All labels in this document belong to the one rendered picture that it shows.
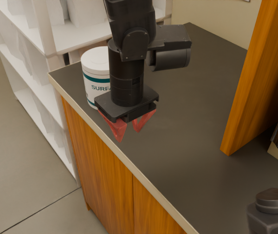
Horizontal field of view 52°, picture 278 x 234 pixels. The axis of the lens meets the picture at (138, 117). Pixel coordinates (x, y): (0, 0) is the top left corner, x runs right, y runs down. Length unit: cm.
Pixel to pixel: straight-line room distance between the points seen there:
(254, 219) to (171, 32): 28
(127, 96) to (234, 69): 68
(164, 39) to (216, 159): 41
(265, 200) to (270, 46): 36
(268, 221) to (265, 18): 37
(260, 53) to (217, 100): 37
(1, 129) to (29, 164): 45
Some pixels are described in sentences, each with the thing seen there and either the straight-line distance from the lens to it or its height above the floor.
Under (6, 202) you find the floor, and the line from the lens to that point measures 193.
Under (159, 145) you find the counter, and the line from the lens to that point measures 77.
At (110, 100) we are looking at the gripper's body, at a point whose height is 119.
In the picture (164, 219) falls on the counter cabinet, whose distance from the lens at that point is 83.
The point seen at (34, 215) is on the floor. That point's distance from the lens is 182.
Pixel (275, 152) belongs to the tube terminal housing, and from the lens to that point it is 80.
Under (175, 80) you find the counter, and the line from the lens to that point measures 100.
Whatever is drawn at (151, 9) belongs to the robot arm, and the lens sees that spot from 37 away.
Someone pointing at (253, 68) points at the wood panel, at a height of 120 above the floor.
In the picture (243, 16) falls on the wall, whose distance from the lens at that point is 126.
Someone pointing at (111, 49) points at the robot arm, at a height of 129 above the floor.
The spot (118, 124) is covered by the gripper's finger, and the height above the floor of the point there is 116.
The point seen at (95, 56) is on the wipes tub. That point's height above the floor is 109.
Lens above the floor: 151
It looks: 42 degrees down
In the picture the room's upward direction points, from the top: straight up
